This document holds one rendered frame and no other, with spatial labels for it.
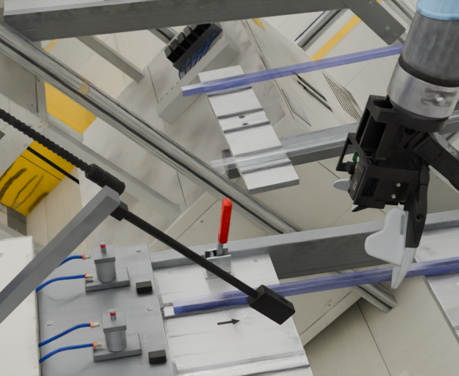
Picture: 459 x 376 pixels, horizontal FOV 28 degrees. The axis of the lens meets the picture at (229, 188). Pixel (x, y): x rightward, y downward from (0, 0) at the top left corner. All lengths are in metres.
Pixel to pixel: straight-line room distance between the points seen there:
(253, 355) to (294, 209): 1.13
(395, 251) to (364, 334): 1.40
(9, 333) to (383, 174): 0.43
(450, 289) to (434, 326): 1.15
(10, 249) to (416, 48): 0.51
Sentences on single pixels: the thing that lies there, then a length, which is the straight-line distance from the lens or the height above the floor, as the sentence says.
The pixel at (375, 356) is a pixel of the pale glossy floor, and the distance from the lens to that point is 2.40.
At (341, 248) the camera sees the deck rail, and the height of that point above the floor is 0.90.
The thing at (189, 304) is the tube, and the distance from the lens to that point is 1.12.
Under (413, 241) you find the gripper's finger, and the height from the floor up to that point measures 0.97.
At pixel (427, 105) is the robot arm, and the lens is 1.00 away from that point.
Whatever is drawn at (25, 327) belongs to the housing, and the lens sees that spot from 1.02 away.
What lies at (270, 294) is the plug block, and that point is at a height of 1.15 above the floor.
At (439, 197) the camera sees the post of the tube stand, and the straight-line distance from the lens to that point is 1.54.
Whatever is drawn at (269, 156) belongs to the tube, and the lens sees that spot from 1.28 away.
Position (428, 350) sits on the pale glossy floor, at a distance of 2.31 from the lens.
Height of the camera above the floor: 1.69
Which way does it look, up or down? 32 degrees down
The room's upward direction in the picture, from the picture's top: 55 degrees counter-clockwise
